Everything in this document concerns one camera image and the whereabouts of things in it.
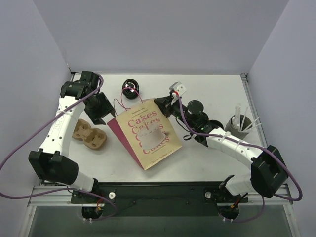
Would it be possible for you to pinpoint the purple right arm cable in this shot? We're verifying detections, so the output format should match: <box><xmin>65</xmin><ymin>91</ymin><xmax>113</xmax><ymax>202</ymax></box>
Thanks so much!
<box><xmin>176</xmin><ymin>95</ymin><xmax>303</xmax><ymax>223</ymax></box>

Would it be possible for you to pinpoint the white plastic fork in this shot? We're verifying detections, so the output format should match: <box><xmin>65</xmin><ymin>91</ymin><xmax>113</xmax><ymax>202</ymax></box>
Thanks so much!
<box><xmin>240</xmin><ymin>106</ymin><xmax>249</xmax><ymax>131</ymax></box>

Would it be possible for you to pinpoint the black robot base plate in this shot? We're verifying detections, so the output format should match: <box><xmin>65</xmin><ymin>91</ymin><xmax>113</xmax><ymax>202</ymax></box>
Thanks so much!
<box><xmin>71</xmin><ymin>181</ymin><xmax>248</xmax><ymax>218</ymax></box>

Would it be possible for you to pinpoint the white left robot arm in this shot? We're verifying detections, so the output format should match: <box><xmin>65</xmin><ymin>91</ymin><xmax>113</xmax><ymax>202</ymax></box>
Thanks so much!
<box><xmin>28</xmin><ymin>71</ymin><xmax>115</xmax><ymax>203</ymax></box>

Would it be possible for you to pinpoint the brown cardboard cup carrier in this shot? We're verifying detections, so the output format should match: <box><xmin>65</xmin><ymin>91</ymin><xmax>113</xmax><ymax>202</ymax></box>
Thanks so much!
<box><xmin>72</xmin><ymin>119</ymin><xmax>107</xmax><ymax>150</ymax></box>

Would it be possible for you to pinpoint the aluminium frame rail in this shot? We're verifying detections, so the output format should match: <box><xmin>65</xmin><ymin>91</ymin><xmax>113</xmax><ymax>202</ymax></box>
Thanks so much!
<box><xmin>28</xmin><ymin>185</ymin><xmax>293</xmax><ymax>207</ymax></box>

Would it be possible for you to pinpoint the grey cylindrical utensil holder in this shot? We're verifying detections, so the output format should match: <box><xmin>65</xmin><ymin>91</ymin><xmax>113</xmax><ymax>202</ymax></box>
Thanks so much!
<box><xmin>224</xmin><ymin>115</ymin><xmax>253</xmax><ymax>139</ymax></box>

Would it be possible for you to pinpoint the stack of black cup lids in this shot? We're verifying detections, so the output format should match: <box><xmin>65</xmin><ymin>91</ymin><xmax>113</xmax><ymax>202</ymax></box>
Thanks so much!
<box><xmin>122</xmin><ymin>79</ymin><xmax>139</xmax><ymax>100</ymax></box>

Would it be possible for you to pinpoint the pink cream paper bag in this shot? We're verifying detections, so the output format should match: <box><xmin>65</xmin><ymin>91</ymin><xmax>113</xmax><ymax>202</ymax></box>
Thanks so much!
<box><xmin>108</xmin><ymin>99</ymin><xmax>182</xmax><ymax>170</ymax></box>

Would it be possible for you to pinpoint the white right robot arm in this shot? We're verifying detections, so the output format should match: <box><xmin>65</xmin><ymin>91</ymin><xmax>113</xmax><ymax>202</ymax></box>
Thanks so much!
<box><xmin>154</xmin><ymin>96</ymin><xmax>288</xmax><ymax>201</ymax></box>

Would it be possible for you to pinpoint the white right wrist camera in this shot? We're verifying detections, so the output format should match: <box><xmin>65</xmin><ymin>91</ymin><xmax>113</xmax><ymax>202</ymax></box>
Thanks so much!
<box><xmin>169</xmin><ymin>82</ymin><xmax>187</xmax><ymax>98</ymax></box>

